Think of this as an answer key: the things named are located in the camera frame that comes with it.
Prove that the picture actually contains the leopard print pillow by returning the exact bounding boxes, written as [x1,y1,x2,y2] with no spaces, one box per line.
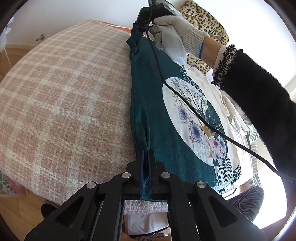
[179,0,230,76]

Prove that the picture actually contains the metal door stopper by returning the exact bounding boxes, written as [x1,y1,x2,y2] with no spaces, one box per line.
[36,34,45,42]

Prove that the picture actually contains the grey trousers leg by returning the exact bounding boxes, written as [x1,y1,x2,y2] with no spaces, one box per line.
[228,186,264,222]

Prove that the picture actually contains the black shoe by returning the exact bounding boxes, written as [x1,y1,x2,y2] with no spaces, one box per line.
[40,201,59,219]

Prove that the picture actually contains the floral paper on floor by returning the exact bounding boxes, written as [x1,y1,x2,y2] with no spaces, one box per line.
[0,172,28,197]

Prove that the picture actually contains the white folded clothes below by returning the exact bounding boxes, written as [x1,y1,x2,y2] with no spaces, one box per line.
[124,212,169,235]

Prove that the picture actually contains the pink plaid blanket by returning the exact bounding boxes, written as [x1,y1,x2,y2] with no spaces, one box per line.
[0,19,170,215]

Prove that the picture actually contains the black fuzzy sleeve forearm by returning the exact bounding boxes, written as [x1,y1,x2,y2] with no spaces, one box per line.
[201,37,295,177]

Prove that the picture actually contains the white gloved right hand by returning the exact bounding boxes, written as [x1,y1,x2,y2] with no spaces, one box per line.
[152,16,209,66]

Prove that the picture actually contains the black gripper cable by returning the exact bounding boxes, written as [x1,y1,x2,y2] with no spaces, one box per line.
[146,0,296,183]

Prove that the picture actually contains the teal printed t-shirt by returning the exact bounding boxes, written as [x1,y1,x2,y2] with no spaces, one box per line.
[127,33,252,195]

